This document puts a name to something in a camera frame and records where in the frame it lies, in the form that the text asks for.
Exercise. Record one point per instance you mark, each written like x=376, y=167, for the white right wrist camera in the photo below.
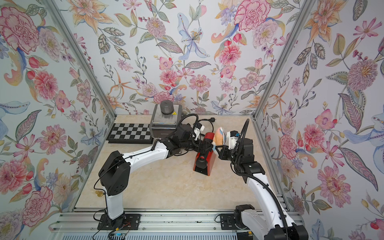
x=232, y=138

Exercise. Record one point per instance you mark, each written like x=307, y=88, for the red capsule coffee machine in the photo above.
x=204, y=161

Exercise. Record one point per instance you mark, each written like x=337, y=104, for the grey steel coffee machine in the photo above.
x=165, y=119

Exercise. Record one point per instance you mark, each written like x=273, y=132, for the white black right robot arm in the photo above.
x=274, y=223

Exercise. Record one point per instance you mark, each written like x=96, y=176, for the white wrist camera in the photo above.
x=232, y=138
x=198, y=130

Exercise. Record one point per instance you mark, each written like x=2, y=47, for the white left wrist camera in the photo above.
x=198, y=130

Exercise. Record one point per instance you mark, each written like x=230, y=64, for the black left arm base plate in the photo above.
x=124, y=222

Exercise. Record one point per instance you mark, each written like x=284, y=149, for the small brass knob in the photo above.
x=99, y=193

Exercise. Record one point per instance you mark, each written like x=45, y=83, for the aluminium front frame rail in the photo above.
x=85, y=220

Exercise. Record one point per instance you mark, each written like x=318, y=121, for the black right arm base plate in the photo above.
x=229, y=222

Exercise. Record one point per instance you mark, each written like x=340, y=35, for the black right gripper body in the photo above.
x=227, y=154

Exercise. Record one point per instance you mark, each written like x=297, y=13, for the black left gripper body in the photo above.
x=195, y=146

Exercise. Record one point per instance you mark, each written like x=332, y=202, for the black white checkerboard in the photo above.
x=125, y=133

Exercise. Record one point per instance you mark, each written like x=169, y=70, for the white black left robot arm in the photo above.
x=115, y=173

